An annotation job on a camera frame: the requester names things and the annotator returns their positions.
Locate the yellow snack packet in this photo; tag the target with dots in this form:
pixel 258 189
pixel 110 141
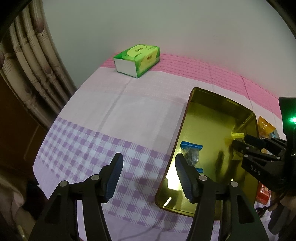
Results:
pixel 237 134

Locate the red snack packet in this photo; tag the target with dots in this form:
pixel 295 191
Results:
pixel 262 195

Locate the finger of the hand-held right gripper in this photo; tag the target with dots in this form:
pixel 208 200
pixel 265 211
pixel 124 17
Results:
pixel 270 144
pixel 254 165

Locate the dark wooden furniture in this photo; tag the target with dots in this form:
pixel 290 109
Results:
pixel 16 139

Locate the clear packet with blue ends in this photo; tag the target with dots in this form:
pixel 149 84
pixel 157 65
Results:
pixel 192 154

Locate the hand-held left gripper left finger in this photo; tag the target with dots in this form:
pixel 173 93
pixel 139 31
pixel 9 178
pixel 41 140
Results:
pixel 114 179

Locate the orange snack packet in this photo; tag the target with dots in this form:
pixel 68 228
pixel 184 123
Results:
pixel 264 126

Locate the blue snack packet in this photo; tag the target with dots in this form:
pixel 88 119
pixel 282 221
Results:
pixel 275 134

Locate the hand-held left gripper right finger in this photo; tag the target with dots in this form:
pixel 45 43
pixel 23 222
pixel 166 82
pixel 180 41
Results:
pixel 183 180

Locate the pink and purple checked tablecloth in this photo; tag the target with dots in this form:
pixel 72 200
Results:
pixel 104 104

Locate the green tissue pack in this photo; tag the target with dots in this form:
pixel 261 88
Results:
pixel 136 61

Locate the pale cloth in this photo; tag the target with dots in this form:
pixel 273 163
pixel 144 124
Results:
pixel 11 197

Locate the beige patterned curtain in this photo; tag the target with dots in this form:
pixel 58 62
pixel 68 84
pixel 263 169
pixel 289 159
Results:
pixel 30 58

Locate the gold tin box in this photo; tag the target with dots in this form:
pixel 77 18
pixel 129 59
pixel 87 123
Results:
pixel 208 120

